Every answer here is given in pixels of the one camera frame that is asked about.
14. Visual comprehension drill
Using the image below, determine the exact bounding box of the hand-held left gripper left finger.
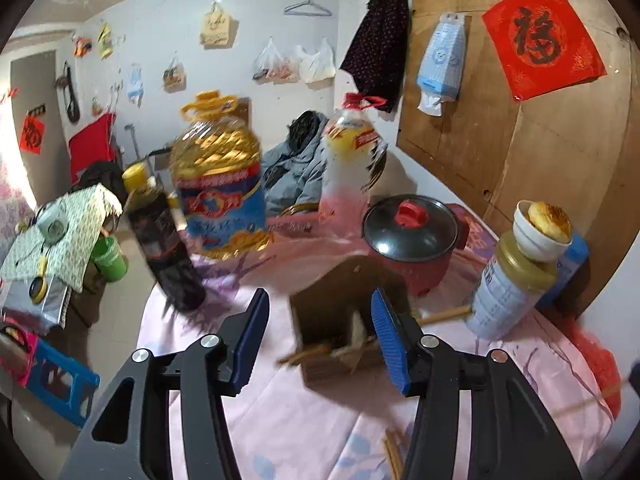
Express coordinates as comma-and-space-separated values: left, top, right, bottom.
57, 287, 271, 480

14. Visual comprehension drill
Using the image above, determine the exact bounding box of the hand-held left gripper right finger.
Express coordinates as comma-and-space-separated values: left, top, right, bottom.
370, 287, 583, 480

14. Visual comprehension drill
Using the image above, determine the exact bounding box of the single bamboo chopstick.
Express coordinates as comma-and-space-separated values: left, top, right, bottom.
415, 307, 472, 324
559, 384, 627, 415
382, 432, 398, 480
387, 427, 406, 480

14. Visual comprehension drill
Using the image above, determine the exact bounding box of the bundle of bamboo chopsticks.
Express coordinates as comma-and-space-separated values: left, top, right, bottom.
277, 332, 383, 367

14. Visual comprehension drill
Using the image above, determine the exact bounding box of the wooden chopstick holder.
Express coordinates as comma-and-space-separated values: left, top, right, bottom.
290, 255, 416, 388

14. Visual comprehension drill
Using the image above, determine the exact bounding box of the red plastic bag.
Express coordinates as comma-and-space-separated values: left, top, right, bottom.
570, 317, 623, 421

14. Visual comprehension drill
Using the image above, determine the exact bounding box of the pink floral tablecloth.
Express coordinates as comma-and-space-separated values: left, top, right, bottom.
142, 205, 616, 480

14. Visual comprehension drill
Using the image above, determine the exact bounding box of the red electric cooking pot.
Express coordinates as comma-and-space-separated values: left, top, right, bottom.
362, 196, 468, 298

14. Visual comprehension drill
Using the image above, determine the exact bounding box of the dark soy sauce bottle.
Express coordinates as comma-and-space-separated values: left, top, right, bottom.
122, 162, 207, 312

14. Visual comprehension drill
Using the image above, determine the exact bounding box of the white milk powder can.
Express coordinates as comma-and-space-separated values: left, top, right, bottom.
465, 235, 558, 342

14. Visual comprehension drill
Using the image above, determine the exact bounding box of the blue round can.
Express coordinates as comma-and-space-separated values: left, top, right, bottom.
537, 232, 590, 311

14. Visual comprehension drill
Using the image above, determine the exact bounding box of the yellow cooking oil jug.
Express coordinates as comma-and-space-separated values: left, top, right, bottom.
169, 91, 273, 261

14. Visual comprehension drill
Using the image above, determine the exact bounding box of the green plastic bucket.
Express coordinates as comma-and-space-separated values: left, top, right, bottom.
90, 236, 130, 282

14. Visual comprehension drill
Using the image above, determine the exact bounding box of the white ceramic bowl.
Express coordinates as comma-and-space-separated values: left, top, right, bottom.
512, 200, 573, 262

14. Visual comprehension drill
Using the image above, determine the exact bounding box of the baked bun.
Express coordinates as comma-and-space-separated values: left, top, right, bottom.
527, 201, 572, 241

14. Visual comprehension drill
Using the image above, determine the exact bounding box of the grey padded jacket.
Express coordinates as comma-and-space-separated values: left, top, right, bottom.
262, 110, 328, 216

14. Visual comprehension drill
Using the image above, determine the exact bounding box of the white drink bottle red cap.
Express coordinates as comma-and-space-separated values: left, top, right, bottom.
318, 92, 388, 226

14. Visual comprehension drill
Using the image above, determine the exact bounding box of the blue plastic stool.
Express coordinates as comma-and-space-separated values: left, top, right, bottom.
20, 337, 101, 428

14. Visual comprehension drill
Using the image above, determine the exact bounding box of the side table with green cloth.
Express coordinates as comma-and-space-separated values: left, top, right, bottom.
0, 183, 123, 328

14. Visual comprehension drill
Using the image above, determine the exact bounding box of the plywood board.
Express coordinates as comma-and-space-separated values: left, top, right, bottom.
397, 0, 640, 321

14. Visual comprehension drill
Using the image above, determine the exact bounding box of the black clothing heap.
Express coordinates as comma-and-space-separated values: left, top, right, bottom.
77, 160, 126, 196

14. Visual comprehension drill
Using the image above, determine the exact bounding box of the pink plastic basket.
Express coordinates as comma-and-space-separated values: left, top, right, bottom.
0, 325, 41, 386

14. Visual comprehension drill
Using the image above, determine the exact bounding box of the mint green rice cooker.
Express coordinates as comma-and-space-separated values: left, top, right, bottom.
37, 205, 68, 241

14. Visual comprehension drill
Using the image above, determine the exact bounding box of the red cloth on chair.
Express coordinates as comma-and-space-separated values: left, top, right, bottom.
67, 112, 118, 183

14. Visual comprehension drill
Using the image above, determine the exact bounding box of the small plastic bag with snacks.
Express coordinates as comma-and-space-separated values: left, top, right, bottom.
162, 52, 187, 93

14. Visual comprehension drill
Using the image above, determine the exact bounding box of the clear plastic bag with food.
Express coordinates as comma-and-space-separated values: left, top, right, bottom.
251, 37, 301, 82

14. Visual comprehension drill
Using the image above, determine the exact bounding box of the small blue white packet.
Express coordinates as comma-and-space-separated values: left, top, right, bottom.
126, 64, 143, 106

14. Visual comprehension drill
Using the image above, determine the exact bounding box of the white plastic bag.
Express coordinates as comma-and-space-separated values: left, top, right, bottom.
295, 37, 337, 83

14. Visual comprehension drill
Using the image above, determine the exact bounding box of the blue white tissue pack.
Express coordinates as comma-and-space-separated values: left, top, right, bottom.
416, 11, 472, 117

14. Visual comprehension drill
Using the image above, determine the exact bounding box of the pink floral curtain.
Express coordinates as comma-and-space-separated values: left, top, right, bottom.
0, 85, 36, 241

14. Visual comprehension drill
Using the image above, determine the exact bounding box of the black hanging bag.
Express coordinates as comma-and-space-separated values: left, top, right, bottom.
62, 61, 81, 123

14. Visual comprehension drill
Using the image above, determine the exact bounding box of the small red paper decoration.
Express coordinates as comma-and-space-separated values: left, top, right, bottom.
20, 115, 46, 155

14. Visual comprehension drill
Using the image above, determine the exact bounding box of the dark dotted hanging garment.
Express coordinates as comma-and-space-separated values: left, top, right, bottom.
340, 0, 412, 113

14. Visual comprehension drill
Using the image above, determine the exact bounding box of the beige tote bag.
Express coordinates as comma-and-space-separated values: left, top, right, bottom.
200, 2, 233, 47

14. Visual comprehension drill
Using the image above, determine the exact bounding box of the grey door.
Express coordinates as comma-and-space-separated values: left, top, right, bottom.
10, 50, 71, 196

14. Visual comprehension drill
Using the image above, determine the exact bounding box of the large red paper decoration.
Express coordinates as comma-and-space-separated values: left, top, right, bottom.
481, 0, 607, 102

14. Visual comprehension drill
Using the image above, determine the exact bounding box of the wire clothes hanger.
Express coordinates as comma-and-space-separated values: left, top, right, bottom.
284, 0, 332, 18

